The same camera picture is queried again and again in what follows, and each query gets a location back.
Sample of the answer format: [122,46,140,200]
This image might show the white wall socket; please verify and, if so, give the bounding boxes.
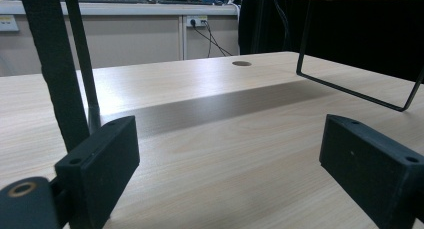
[186,15,209,28]

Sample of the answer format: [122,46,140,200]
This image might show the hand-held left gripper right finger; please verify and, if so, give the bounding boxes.
[319,114,424,229]

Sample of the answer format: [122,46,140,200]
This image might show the black two-tier shelf rack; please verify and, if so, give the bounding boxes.
[18,0,424,153]

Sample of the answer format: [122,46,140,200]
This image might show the white wall plate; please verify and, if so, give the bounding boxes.
[0,14,20,33]

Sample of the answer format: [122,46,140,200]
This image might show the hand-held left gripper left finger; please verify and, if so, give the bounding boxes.
[54,115,141,229]

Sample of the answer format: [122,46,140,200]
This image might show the black socket cables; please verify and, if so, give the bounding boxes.
[190,19,234,59]

